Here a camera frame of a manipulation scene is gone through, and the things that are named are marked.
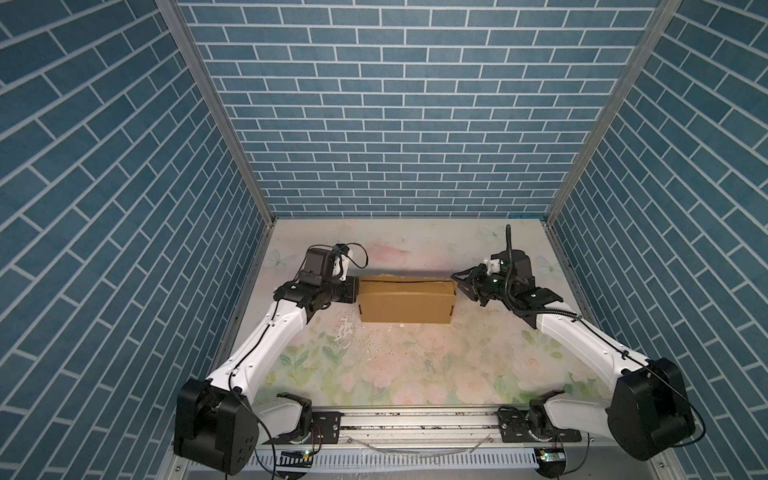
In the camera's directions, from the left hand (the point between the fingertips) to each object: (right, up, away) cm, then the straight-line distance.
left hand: (360, 285), depth 82 cm
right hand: (+25, +3, -1) cm, 25 cm away
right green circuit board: (+49, -41, -9) cm, 65 cm away
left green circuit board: (-14, -41, -10) cm, 45 cm away
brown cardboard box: (+7, -3, -1) cm, 8 cm away
